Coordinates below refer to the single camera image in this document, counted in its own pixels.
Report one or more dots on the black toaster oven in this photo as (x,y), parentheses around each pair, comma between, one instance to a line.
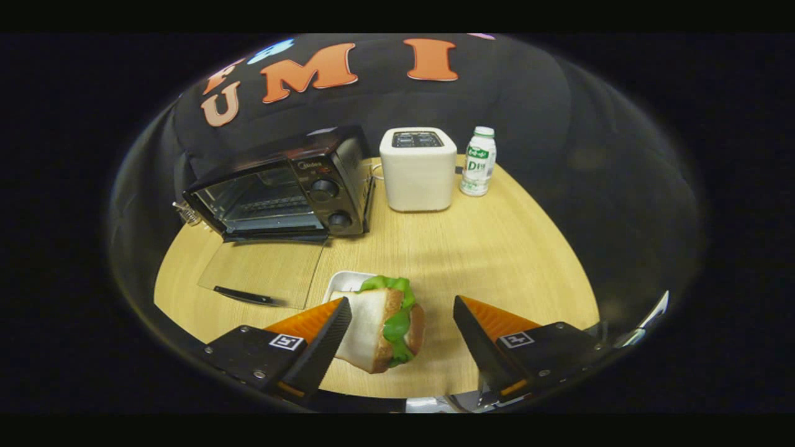
(329,164)

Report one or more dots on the white rectangular tray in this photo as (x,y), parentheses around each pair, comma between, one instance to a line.
(345,282)

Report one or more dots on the lettuce sandwich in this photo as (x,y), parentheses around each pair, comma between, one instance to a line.
(372,323)

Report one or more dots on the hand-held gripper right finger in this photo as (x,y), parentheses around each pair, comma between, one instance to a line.
(484,351)

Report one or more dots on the white pop-up toaster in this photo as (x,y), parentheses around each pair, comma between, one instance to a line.
(417,177)

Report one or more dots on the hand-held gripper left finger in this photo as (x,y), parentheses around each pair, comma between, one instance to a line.
(323,351)

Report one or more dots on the white green-label milk bottle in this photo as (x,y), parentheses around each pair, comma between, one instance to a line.
(478,164)

